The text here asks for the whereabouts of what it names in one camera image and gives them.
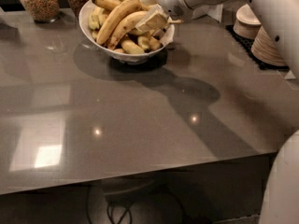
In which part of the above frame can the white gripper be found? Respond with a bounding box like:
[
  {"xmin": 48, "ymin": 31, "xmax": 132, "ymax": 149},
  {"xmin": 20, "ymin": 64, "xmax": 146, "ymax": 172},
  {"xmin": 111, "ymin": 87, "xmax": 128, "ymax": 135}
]
[{"xmin": 135, "ymin": 0, "xmax": 219, "ymax": 32}]

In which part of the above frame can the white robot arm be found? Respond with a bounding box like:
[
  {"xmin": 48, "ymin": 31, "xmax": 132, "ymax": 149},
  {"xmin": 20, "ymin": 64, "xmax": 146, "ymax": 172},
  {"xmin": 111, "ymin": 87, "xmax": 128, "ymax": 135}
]
[{"xmin": 142, "ymin": 0, "xmax": 299, "ymax": 77}]

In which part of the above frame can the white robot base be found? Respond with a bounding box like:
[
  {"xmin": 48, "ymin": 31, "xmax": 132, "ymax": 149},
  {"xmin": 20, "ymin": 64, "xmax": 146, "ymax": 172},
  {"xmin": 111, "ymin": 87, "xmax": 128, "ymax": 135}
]
[{"xmin": 259, "ymin": 131, "xmax": 299, "ymax": 224}]

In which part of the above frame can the large yellow banana left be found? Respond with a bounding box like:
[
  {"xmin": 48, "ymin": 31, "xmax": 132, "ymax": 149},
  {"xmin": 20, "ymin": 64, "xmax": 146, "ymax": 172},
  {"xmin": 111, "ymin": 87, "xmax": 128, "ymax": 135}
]
[{"xmin": 96, "ymin": 0, "xmax": 142, "ymax": 45}]

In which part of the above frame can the large yellow banana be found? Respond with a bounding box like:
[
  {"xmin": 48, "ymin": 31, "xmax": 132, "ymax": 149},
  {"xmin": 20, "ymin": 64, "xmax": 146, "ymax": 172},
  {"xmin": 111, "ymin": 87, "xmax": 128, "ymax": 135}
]
[
  {"xmin": 107, "ymin": 10, "xmax": 184, "ymax": 50},
  {"xmin": 96, "ymin": 0, "xmax": 142, "ymax": 45}
]

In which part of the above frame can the large yellow banana centre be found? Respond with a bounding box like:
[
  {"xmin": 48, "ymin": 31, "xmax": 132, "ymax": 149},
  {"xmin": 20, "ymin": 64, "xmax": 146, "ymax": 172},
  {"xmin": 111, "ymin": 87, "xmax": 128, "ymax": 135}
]
[{"xmin": 107, "ymin": 10, "xmax": 184, "ymax": 50}]

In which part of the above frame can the small yellow banana right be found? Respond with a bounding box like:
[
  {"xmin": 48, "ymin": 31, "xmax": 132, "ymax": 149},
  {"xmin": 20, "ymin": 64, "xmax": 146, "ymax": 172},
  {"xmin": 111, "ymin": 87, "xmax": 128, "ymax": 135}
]
[{"xmin": 149, "ymin": 36, "xmax": 163, "ymax": 51}]

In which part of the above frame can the small yellow banana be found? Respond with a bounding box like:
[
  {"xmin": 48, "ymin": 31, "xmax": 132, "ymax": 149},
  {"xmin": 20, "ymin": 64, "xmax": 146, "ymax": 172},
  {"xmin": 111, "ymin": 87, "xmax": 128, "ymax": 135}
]
[
  {"xmin": 121, "ymin": 36, "xmax": 145, "ymax": 54},
  {"xmin": 149, "ymin": 36, "xmax": 163, "ymax": 51}
]

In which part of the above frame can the small yellow banana front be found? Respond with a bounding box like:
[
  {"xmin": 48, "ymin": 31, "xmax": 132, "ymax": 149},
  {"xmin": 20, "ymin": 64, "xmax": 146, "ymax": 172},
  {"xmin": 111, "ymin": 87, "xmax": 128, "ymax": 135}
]
[{"xmin": 121, "ymin": 36, "xmax": 145, "ymax": 54}]

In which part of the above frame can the back left yellow banana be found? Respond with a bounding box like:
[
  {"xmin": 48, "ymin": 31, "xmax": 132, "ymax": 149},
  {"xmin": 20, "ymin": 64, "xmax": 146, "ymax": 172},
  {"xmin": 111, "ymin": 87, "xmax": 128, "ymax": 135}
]
[{"xmin": 92, "ymin": 0, "xmax": 121, "ymax": 10}]

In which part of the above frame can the small green-yellow banana bunch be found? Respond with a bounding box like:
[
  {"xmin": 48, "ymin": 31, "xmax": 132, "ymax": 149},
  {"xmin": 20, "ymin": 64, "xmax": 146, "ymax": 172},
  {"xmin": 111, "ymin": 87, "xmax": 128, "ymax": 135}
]
[{"xmin": 89, "ymin": 7, "xmax": 110, "ymax": 30}]

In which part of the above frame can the white ceramic bowl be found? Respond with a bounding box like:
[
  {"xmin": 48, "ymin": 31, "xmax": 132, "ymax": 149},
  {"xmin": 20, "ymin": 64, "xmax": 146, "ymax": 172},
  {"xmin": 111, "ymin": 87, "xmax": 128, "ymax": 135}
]
[{"xmin": 79, "ymin": 0, "xmax": 175, "ymax": 64}]

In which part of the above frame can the white card sign stand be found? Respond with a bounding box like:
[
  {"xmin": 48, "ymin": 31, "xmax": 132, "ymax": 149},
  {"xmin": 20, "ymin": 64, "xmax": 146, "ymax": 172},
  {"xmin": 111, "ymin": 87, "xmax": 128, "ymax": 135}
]
[{"xmin": 192, "ymin": 4, "xmax": 223, "ymax": 22}]

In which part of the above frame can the stack of bowls rear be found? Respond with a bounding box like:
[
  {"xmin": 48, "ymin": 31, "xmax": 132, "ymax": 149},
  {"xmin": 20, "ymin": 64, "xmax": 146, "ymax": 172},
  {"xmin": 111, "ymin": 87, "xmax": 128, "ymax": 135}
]
[{"xmin": 233, "ymin": 5, "xmax": 262, "ymax": 40}]

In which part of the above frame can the black rubber mat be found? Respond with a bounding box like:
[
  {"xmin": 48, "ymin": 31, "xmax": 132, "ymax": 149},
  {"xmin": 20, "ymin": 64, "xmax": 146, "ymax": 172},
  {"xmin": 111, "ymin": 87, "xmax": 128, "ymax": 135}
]
[{"xmin": 225, "ymin": 25, "xmax": 289, "ymax": 70}]

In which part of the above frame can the glass cereal jar far left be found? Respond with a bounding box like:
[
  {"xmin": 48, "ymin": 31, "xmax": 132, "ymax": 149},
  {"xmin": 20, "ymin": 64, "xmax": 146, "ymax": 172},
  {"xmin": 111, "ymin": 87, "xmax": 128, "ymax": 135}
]
[{"xmin": 20, "ymin": 0, "xmax": 60, "ymax": 22}]

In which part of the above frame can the black cable under table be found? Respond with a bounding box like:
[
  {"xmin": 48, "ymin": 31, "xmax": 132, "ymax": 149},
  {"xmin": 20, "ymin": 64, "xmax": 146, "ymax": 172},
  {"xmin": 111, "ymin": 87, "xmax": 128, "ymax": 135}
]
[{"xmin": 85, "ymin": 184, "xmax": 188, "ymax": 224}]

